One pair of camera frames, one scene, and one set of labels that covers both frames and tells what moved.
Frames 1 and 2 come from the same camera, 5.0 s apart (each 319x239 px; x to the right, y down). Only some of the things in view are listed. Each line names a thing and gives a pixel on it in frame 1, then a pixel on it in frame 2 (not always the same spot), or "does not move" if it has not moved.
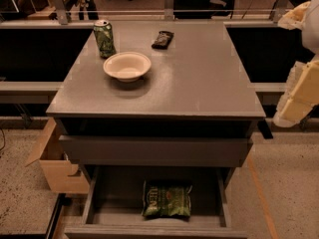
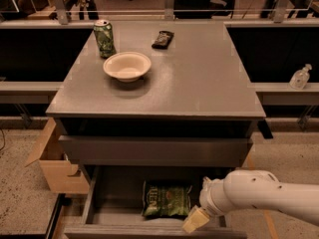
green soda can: x=107 y=46 does not move
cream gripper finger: x=294 y=19 → x=219 y=196
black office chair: x=203 y=1 does not move
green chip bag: x=166 y=200 does not move
